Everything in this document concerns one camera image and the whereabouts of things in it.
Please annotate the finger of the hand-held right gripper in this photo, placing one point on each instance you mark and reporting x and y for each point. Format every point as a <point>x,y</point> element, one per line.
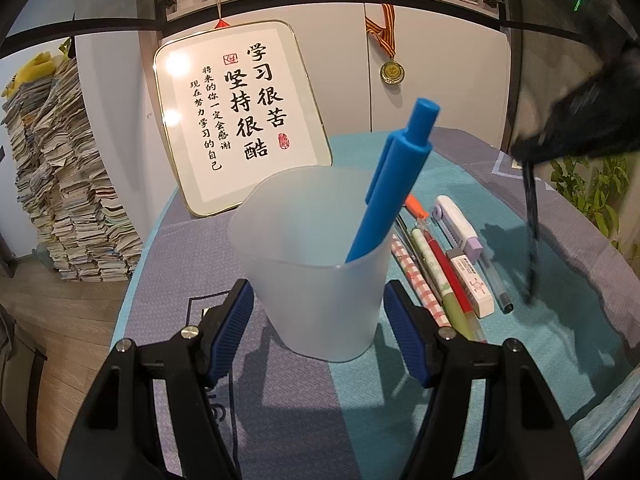
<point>590,120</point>

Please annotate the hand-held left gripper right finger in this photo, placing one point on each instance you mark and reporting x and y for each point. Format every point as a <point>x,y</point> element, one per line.
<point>407,330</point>

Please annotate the orange utility knife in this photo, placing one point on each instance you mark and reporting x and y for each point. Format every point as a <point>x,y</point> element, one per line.
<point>415,205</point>

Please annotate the gold medal with striped ribbon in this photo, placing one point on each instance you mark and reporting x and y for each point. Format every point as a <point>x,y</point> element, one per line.
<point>391,71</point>

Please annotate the dark wooden chair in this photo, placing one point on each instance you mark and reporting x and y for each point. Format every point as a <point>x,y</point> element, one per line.
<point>35,385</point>

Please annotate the white eraser with sleeve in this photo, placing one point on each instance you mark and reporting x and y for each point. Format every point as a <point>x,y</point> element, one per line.
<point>472,285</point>

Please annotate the blue retractable pen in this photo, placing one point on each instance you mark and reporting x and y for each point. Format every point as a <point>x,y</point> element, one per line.
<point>395,170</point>

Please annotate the translucent plastic cup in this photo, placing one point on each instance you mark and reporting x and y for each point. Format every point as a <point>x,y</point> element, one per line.
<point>300,300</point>

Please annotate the tall pile of paper books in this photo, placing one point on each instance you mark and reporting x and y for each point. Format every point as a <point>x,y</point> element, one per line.
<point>75,185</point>

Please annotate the black marker pen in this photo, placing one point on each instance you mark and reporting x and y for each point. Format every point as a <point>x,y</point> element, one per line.
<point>531,220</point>

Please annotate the green and white pen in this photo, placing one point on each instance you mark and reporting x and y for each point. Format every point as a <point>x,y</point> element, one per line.
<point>452,305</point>

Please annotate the green leafy plant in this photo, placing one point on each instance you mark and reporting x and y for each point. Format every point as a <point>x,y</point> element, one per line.
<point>595,180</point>

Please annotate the red gel pen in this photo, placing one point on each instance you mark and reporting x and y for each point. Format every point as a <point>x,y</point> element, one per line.
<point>450,270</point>

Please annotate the white bookshelf cabinet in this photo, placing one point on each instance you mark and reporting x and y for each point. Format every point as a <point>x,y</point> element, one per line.
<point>450,85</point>

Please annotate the yellow plush toy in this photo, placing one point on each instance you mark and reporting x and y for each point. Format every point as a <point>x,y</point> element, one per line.
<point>37,67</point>

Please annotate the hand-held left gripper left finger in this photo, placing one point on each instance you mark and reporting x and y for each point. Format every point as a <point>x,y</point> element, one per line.
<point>235,320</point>

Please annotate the gold framed calligraphy sign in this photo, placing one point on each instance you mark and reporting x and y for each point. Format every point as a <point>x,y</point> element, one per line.
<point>225,160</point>

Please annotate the pink checked pen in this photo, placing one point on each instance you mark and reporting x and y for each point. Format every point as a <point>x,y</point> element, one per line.
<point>420,285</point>

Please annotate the clear gel pen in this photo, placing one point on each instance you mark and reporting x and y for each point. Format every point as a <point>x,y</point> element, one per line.
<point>495,280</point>

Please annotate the white purple correction tape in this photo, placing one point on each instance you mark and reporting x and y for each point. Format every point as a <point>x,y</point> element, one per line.
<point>457,220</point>

